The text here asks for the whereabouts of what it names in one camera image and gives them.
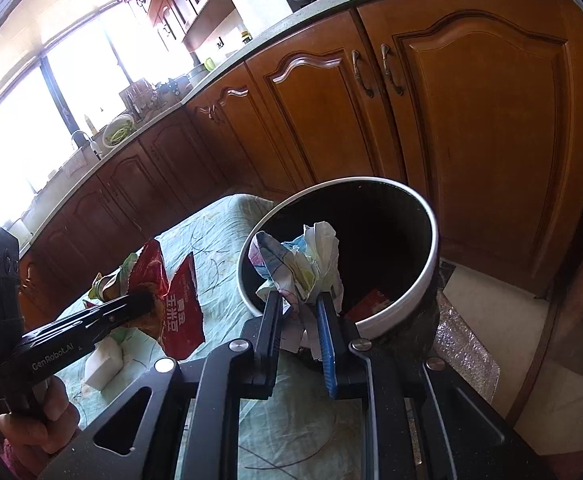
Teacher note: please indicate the pale dish rag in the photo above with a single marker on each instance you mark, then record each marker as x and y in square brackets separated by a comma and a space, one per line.
[75, 164]

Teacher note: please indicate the bowl of green beans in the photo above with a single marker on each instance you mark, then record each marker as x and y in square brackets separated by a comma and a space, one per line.
[119, 131]

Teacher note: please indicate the red snack bag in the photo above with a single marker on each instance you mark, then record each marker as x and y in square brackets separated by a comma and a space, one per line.
[181, 320]

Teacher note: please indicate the green floral tablecloth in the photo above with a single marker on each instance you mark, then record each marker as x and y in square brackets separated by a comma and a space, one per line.
[221, 240]

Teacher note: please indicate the dark jar with yellow lid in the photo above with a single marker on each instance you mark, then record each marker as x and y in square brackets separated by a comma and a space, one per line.
[245, 37]

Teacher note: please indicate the person's left hand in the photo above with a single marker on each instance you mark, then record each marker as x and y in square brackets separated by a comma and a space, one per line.
[56, 425]

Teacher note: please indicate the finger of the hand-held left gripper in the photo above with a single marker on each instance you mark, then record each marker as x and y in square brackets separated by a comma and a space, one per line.
[126, 304]
[116, 321]

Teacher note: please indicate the green cup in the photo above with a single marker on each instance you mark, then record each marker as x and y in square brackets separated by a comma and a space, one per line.
[209, 64]

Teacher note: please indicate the kitchen window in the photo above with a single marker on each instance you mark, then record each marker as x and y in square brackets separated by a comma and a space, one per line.
[71, 75]

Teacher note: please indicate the silver foil mat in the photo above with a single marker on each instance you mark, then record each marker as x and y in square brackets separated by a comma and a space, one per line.
[459, 340]

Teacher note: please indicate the green yellow wrapper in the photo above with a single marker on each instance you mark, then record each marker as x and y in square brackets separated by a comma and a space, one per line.
[106, 285]

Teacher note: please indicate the printed paper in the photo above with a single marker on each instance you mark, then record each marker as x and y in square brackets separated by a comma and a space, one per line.
[296, 265]

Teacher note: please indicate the white electric pot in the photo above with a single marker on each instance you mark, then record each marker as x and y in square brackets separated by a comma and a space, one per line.
[196, 74]

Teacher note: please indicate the white foam block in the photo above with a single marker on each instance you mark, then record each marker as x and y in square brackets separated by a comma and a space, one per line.
[104, 362]

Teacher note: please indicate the slim pale bottle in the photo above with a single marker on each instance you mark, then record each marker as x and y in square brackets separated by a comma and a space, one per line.
[89, 125]

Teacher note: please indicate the small red wrapper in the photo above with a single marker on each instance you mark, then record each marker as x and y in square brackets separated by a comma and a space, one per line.
[371, 302]

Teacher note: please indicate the white container with green band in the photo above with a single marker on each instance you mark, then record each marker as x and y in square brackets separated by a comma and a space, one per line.
[20, 232]

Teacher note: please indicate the dark utensil holder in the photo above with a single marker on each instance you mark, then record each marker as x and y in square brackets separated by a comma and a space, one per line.
[174, 89]

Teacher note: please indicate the wooden lower kitchen cabinets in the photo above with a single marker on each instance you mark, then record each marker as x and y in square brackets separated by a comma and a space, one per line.
[471, 135]

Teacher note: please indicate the wooden knife block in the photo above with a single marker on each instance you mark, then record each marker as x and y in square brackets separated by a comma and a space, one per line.
[134, 95]

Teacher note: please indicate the black bin with white rim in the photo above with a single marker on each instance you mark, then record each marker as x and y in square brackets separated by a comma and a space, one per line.
[396, 240]

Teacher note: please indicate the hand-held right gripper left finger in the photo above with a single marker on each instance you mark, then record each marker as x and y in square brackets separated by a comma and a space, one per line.
[271, 322]

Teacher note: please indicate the chrome sink faucet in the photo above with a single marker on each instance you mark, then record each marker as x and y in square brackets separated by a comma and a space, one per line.
[79, 135]

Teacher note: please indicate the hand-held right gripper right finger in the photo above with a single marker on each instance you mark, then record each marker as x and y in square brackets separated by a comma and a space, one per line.
[327, 350]

